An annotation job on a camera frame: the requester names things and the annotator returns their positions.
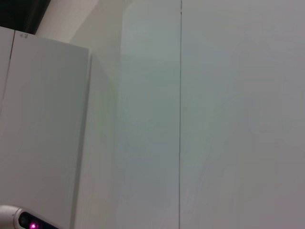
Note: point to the white tall cabinet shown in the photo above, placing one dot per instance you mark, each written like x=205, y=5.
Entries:
x=43, y=119

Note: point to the white camera with purple light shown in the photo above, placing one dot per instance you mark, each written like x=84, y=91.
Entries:
x=26, y=219

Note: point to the black background panel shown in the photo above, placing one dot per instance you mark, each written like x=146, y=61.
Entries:
x=21, y=14

